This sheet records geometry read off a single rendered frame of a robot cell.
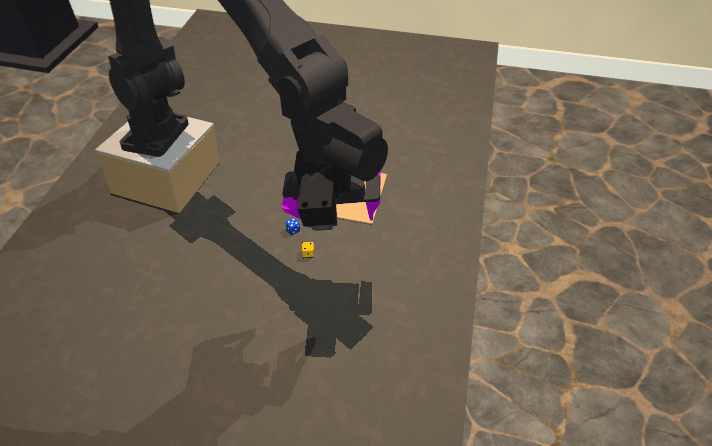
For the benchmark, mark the yellow die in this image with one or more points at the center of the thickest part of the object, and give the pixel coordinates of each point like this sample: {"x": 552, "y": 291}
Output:
{"x": 308, "y": 249}

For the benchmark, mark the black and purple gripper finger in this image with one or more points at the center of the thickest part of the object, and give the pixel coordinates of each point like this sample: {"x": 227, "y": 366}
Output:
{"x": 372, "y": 206}
{"x": 290, "y": 206}

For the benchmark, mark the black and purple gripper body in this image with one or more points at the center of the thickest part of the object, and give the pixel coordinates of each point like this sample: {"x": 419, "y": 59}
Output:
{"x": 358, "y": 192}

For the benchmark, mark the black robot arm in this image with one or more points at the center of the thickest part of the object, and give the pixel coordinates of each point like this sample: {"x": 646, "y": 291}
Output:
{"x": 312, "y": 88}

